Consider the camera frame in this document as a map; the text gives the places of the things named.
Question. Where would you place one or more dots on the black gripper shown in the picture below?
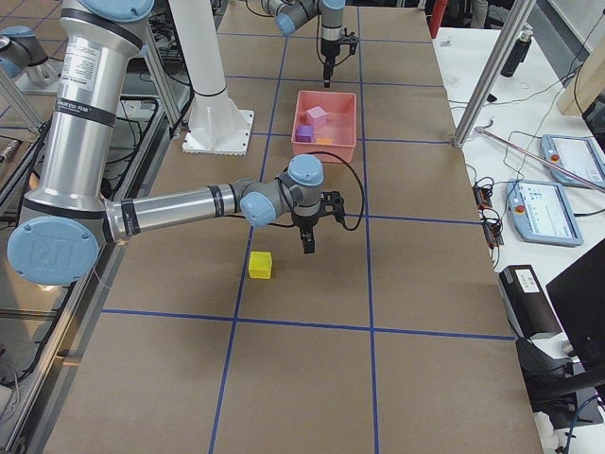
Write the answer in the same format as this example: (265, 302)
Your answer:
(328, 49)
(303, 221)

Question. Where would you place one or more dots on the yellow foam block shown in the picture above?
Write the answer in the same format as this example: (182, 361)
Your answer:
(260, 265)

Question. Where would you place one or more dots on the pink foam block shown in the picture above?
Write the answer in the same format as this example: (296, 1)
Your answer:
(316, 117)

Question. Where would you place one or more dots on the purple foam block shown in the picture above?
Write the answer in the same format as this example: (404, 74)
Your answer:
(304, 134)

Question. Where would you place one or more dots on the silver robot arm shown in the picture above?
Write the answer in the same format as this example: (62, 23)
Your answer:
(289, 16)
(65, 221)

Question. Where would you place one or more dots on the pink plastic bin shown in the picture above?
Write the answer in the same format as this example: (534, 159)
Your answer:
(341, 125)

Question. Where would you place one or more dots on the metal grabber stick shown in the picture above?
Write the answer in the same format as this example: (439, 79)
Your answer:
(481, 130)

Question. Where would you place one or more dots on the small circuit board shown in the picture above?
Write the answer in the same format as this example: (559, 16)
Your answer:
(491, 220)

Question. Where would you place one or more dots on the black water bottle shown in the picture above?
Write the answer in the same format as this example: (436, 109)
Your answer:
(517, 54)

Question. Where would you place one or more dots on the black box with label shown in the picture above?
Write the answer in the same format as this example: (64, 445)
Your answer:
(528, 309)

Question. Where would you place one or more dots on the near blue teach pendant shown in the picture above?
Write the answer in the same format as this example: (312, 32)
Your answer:
(541, 213)

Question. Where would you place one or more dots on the blue teach pendant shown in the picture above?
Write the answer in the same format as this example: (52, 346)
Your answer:
(579, 155)
(541, 213)

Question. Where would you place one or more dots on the far blue teach pendant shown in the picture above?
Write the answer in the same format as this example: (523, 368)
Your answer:
(579, 155)

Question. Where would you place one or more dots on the black monitor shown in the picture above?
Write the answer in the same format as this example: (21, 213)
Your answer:
(577, 295)

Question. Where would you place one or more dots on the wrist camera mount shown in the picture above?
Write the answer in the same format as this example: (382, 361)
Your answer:
(332, 204)
(348, 40)

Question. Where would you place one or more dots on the white camera mast pillar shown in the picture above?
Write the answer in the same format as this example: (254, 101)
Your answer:
(215, 124)

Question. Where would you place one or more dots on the aluminium frame post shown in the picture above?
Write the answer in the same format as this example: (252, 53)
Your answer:
(501, 49)

